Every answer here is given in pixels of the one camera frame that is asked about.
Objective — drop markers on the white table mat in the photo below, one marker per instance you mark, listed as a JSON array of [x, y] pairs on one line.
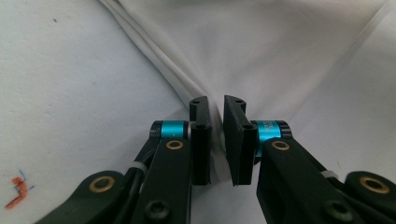
[[62, 93]]

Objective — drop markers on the white cartoon print tank top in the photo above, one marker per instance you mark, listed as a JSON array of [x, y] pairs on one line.
[[249, 46]]

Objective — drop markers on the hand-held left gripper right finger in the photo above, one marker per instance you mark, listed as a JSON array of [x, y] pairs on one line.
[[280, 180]]

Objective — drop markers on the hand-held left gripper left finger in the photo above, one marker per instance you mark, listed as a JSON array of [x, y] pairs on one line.
[[174, 174]]

